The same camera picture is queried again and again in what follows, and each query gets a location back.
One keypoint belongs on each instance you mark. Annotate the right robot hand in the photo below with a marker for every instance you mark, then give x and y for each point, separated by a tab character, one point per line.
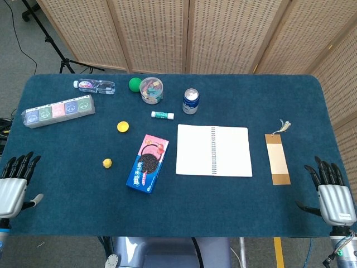
333	201

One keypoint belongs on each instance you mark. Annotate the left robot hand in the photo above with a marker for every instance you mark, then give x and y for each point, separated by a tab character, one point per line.
12	192

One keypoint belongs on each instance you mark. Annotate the small yellow toy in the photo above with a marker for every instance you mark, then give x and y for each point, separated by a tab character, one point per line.
107	163

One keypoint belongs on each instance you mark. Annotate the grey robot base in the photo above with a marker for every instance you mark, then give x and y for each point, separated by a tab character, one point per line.
167	252

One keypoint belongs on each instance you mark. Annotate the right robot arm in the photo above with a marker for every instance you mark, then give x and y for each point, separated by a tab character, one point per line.
343	245

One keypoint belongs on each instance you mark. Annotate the brown bookmark with tassel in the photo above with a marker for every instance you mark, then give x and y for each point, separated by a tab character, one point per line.
277	156

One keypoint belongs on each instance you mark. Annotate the long box of coloured cubes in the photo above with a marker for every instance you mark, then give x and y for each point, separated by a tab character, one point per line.
58	110

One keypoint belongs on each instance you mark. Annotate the yellow round cap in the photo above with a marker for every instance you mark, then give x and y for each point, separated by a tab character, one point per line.
123	126

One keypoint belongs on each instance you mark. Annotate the open white spiral notebook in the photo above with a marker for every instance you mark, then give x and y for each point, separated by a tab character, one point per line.
214	150

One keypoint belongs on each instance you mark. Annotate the clear plastic water bottle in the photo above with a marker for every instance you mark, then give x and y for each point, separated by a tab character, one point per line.
94	86

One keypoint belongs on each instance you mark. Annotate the blue pink cookie box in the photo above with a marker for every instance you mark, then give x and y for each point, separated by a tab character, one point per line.
147	164

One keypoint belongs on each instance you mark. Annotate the black tripod stand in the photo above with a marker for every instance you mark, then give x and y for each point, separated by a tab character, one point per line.
53	42

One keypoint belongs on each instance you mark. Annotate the blue table mat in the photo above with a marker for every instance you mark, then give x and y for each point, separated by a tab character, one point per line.
173	195

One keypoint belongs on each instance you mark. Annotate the green ball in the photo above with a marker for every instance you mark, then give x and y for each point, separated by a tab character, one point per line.
135	84

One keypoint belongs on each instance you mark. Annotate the green white glue stick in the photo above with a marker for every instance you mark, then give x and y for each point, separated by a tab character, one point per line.
162	114

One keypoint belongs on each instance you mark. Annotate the clear jar of colourful clips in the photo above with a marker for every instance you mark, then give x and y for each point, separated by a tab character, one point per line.
151	90

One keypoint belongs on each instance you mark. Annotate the blue white drink can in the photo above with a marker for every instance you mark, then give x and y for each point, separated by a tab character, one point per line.
190	101

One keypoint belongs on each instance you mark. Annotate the wooden woven folding screen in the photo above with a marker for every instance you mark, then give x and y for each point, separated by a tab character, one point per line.
195	33

